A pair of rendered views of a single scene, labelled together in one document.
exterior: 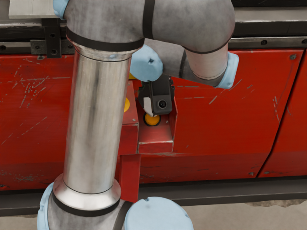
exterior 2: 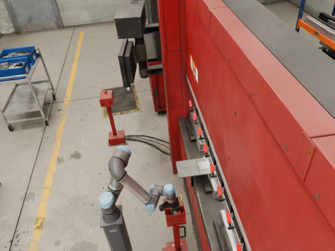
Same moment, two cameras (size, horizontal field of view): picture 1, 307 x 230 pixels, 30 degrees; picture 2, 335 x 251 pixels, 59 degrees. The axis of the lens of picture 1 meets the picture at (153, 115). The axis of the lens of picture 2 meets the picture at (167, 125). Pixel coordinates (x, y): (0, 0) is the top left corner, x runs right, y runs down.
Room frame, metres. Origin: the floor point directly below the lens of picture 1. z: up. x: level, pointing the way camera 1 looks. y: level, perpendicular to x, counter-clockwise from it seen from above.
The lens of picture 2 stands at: (1.21, -1.41, 2.80)
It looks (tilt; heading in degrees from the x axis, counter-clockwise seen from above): 38 degrees down; 96
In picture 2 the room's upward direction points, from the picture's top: 5 degrees counter-clockwise
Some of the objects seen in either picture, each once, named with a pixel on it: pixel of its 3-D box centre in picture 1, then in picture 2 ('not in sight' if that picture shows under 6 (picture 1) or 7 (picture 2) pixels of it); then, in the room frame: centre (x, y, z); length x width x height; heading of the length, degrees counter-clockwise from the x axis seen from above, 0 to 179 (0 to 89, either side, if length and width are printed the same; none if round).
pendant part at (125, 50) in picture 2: not in sight; (128, 62); (0.54, 1.41, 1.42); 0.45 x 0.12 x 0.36; 93
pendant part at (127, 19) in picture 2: not in sight; (135, 50); (0.63, 1.46, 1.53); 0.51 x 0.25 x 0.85; 93
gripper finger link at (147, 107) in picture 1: (147, 99); not in sight; (1.05, 0.02, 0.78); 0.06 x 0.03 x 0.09; 11
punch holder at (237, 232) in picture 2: not in sight; (243, 230); (1.48, -0.45, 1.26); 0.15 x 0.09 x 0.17; 100
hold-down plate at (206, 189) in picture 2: not in sight; (204, 178); (1.30, 0.26, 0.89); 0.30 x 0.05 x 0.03; 100
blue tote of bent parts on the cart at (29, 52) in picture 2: not in sight; (18, 57); (-1.52, 2.74, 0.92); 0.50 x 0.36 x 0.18; 12
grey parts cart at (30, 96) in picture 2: not in sight; (24, 89); (-1.47, 2.49, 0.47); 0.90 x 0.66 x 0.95; 102
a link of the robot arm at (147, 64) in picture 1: (157, 54); (156, 191); (0.92, 0.00, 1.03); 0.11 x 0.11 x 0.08; 78
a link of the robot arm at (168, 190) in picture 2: not in sight; (169, 191); (1.02, 0.00, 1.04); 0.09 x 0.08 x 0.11; 168
